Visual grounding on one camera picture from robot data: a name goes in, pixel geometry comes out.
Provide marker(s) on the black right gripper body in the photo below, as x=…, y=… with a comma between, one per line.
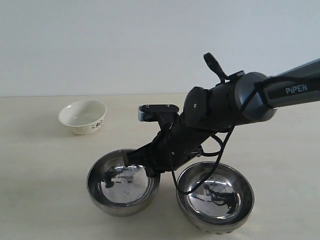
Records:
x=175, y=144

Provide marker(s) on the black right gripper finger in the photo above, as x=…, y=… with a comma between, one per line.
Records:
x=140, y=156
x=152, y=170

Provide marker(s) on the smooth stainless steel bowl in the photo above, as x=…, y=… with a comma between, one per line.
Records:
x=120, y=190

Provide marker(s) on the white floral ceramic bowl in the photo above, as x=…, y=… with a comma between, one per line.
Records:
x=83, y=117

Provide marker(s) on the ribbed stainless steel bowl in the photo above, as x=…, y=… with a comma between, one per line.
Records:
x=221, y=205

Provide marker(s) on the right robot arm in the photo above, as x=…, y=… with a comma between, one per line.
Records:
x=238, y=99

